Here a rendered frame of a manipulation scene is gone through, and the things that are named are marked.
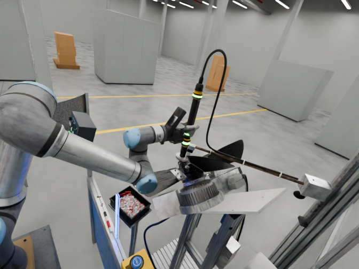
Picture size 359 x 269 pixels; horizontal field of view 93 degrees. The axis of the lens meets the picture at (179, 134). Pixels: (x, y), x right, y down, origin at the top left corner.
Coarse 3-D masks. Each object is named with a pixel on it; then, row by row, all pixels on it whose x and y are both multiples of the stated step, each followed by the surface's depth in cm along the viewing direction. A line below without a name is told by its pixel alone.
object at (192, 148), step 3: (189, 147) 88; (192, 147) 87; (189, 150) 88; (192, 150) 88; (177, 153) 94; (186, 153) 90; (189, 153) 90; (177, 156) 92; (186, 156) 91; (177, 159) 91; (180, 159) 90; (183, 159) 91; (186, 159) 91
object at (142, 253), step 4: (140, 252) 70; (144, 252) 70; (132, 256) 68; (140, 256) 69; (144, 256) 69; (148, 256) 70; (124, 260) 67; (128, 260) 67; (144, 260) 68; (148, 260) 68; (124, 264) 66; (128, 264) 66; (144, 264) 67; (148, 264) 67; (124, 268) 64; (132, 268) 65; (140, 268) 65; (144, 268) 66; (148, 268) 66; (152, 268) 66
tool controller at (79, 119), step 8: (72, 112) 125; (80, 112) 129; (72, 120) 122; (80, 120) 118; (88, 120) 123; (80, 128) 110; (88, 128) 113; (96, 128) 117; (80, 136) 113; (88, 136) 116
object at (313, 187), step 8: (304, 176) 80; (312, 176) 79; (304, 184) 78; (312, 184) 74; (320, 184) 75; (328, 184) 76; (304, 192) 77; (312, 192) 75; (320, 192) 74; (328, 192) 73; (320, 200) 76
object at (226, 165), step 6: (192, 156) 73; (198, 156) 72; (192, 162) 90; (198, 162) 85; (204, 162) 82; (210, 162) 78; (216, 162) 76; (222, 162) 74; (204, 168) 90; (210, 168) 86; (216, 168) 83; (222, 168) 81; (228, 168) 79
